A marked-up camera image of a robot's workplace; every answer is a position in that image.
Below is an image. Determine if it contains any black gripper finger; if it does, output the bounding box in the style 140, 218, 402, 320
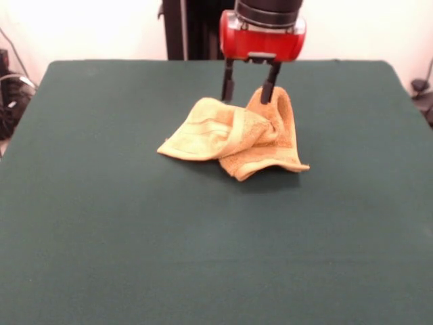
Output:
221, 60, 235, 102
259, 62, 283, 104

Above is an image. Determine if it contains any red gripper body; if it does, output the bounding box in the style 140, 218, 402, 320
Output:
219, 9, 308, 64

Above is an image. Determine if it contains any yellow-orange terry towel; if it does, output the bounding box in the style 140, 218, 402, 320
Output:
156, 86, 311, 181

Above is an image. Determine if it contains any dark green table cloth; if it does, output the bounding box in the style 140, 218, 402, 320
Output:
0, 59, 433, 325

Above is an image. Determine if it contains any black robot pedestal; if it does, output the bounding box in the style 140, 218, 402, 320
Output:
157, 0, 237, 62

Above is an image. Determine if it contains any grey cable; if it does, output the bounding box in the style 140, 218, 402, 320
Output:
0, 26, 39, 91

